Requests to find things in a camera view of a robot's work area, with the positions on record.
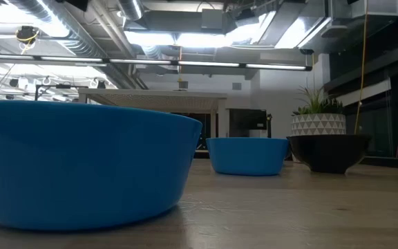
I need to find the black floral patterned mini bowl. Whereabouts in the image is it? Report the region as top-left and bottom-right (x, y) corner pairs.
(286, 134), (372, 174)

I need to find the blue plastic mini bowl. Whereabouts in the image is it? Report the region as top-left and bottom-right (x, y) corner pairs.
(0, 100), (203, 232)
(205, 137), (290, 177)

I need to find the long linear ceiling light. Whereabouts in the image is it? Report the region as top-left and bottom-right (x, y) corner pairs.
(0, 53), (313, 72)

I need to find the white perforated metal shelf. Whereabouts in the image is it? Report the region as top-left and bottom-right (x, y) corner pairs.
(77, 88), (228, 139)

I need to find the potted plant in triangle-patterned pot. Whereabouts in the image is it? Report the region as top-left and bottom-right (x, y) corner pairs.
(290, 85), (347, 136)

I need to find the grey ceiling junction box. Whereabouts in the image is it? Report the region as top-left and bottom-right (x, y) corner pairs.
(200, 8), (225, 30)

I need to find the black monitor screen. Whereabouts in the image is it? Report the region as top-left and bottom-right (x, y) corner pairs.
(229, 108), (268, 132)

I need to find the silver spiral ventilation duct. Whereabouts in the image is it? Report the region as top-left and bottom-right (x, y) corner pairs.
(117, 0), (145, 21)
(5, 0), (117, 59)

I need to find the black yellow cable reel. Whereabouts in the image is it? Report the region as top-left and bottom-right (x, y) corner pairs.
(15, 25), (41, 55)

